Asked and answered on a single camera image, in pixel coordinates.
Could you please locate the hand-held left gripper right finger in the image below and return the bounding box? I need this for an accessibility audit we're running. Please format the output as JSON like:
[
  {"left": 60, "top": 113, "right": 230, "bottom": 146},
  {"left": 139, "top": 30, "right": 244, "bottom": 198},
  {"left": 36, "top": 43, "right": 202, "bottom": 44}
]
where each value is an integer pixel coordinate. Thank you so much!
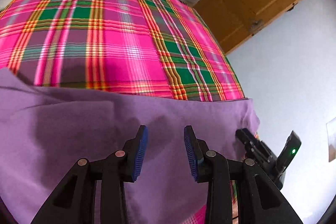
[{"left": 183, "top": 125, "right": 303, "bottom": 224}]

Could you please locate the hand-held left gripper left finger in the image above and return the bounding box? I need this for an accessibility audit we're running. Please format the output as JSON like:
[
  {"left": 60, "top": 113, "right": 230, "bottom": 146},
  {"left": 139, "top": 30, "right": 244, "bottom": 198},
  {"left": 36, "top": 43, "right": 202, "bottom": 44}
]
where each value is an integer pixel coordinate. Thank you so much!
[{"left": 31, "top": 125, "right": 149, "bottom": 224}]

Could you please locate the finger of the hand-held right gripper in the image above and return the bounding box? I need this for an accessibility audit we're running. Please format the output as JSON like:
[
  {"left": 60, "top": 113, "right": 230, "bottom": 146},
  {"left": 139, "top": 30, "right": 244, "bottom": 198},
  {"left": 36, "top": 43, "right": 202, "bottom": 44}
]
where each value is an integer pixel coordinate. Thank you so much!
[{"left": 235, "top": 128, "right": 266, "bottom": 159}]

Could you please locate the purple fleece garment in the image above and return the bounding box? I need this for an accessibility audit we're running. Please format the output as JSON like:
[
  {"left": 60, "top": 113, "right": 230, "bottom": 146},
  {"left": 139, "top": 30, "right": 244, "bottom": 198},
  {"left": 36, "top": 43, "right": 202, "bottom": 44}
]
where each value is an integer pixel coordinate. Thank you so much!
[{"left": 0, "top": 68, "right": 260, "bottom": 224}]

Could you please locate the pink green plaid bed sheet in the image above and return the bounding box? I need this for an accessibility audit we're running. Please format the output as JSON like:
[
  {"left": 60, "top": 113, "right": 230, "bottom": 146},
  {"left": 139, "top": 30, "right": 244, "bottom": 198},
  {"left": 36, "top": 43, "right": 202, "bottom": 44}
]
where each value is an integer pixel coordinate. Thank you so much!
[{"left": 0, "top": 0, "right": 246, "bottom": 224}]

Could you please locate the metal door handle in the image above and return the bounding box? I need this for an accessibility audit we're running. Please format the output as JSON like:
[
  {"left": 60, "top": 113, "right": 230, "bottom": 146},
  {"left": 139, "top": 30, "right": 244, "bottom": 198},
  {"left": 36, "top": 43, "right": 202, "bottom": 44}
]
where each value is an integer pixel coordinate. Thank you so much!
[{"left": 248, "top": 18, "right": 264, "bottom": 32}]

